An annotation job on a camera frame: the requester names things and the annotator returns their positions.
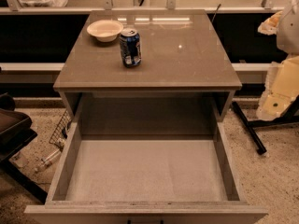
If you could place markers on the black chair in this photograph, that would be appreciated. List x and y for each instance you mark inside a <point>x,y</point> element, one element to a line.
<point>15,134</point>

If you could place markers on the black wire basket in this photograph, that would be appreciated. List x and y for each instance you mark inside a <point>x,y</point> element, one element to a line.
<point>60,133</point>

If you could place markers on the white paper bowl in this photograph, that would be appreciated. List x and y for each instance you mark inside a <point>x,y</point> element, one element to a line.
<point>105,30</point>

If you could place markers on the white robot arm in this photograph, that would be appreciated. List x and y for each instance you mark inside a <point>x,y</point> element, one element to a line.
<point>282,79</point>

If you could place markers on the black metal stand base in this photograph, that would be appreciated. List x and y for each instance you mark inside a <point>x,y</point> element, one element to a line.
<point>289,117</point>

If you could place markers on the open grey top drawer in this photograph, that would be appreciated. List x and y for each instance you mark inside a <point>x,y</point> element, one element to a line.
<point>146,160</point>

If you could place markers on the clear plastic bottle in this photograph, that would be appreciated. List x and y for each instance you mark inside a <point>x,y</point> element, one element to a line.
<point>48,161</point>

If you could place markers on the blue pepsi can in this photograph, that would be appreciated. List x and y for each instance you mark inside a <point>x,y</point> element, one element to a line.
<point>130,47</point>

